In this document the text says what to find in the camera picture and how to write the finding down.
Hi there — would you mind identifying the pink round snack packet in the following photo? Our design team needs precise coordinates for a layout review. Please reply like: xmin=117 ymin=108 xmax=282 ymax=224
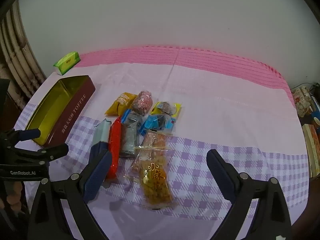
xmin=132 ymin=90 xmax=153 ymax=117

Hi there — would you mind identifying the yellow-edged clear snack packet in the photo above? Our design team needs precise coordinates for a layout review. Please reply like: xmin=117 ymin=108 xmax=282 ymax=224
xmin=151 ymin=101 xmax=182 ymax=118

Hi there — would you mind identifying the orange clear snack packet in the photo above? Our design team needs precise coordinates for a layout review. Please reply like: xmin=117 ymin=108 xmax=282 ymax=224
xmin=140 ymin=130 xmax=172 ymax=150

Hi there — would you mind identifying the blue box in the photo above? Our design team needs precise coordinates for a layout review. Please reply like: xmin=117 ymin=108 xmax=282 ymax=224
xmin=310 ymin=104 xmax=320 ymax=121

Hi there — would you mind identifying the red snack packet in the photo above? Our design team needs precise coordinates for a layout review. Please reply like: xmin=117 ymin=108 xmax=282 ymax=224
xmin=105 ymin=117 xmax=123 ymax=180

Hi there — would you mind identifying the beige patterned curtain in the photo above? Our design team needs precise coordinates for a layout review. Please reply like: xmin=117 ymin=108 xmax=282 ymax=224
xmin=0 ymin=0 xmax=47 ymax=100

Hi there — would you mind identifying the person's left hand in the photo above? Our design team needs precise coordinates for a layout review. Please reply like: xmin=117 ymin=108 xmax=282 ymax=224
xmin=0 ymin=181 xmax=27 ymax=209

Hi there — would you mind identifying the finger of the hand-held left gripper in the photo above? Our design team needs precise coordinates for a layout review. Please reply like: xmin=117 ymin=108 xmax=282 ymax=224
xmin=0 ymin=128 xmax=42 ymax=146
xmin=10 ymin=144 xmax=69 ymax=164

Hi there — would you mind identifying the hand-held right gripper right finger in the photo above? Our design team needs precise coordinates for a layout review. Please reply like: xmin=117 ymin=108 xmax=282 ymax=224
xmin=206 ymin=149 xmax=293 ymax=240

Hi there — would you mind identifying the blue-edged dark snack packet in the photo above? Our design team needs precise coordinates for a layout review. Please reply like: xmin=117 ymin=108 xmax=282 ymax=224
xmin=121 ymin=109 xmax=145 ymax=130

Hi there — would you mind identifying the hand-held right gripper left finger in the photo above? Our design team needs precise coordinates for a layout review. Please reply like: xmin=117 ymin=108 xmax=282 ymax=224
xmin=27 ymin=141 xmax=113 ymax=240

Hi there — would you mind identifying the yellow snack packet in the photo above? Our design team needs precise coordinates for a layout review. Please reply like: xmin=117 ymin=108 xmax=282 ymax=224
xmin=104 ymin=92 xmax=138 ymax=117

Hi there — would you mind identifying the pale blue snack packet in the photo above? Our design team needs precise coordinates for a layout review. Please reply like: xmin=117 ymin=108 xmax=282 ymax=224
xmin=91 ymin=119 xmax=112 ymax=148

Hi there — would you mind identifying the pink and purple checked tablecloth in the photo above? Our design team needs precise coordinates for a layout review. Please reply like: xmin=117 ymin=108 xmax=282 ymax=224
xmin=14 ymin=44 xmax=309 ymax=240

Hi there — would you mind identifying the clear fried twists packet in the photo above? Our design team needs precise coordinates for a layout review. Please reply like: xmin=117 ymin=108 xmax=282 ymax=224
xmin=125 ymin=147 xmax=174 ymax=210

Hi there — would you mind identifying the green tissue pack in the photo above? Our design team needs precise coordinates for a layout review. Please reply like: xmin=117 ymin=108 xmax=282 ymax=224
xmin=52 ymin=51 xmax=81 ymax=76

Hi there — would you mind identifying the floral box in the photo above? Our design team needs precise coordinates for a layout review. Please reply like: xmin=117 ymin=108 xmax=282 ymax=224
xmin=291 ymin=86 xmax=313 ymax=117

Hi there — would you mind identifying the grey snack packet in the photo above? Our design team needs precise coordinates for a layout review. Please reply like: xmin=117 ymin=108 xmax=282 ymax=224
xmin=119 ymin=124 xmax=140 ymax=158

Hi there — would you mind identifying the maroon tin box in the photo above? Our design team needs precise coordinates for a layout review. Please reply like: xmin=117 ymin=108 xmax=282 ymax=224
xmin=25 ymin=75 xmax=96 ymax=147

